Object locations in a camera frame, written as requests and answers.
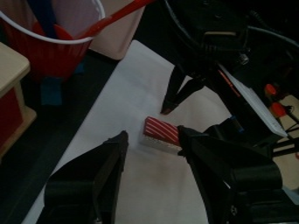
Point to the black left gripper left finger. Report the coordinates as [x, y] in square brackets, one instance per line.
[86, 180]

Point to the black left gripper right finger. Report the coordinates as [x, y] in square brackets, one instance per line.
[238, 186]

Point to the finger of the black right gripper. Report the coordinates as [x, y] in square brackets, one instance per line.
[189, 90]
[173, 93]

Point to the salmon sushi toy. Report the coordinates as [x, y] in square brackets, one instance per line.
[162, 133]

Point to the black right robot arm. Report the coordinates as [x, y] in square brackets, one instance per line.
[269, 70]

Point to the white rectangular cutting board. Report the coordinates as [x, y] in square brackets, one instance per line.
[148, 87]

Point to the pink square tray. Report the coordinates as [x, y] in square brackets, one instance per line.
[120, 38]

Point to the red utensil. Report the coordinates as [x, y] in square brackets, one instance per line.
[117, 17]

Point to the blue tape strip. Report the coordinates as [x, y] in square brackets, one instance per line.
[52, 93]

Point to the red cup white rim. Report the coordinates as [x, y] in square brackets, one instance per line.
[58, 58]

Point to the blue utensil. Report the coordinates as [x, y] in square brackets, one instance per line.
[44, 17]

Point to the wooden box red sides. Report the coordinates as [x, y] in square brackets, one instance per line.
[10, 70]

